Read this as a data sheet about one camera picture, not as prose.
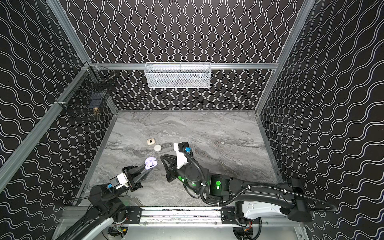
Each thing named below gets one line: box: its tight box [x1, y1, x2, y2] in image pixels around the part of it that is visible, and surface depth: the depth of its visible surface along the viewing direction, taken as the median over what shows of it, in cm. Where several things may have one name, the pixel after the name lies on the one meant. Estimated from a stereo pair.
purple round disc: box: [144, 157, 158, 170], surface depth 59 cm
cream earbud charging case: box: [147, 138, 156, 145], surface depth 102 cm
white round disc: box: [154, 144, 162, 152], surface depth 100 cm
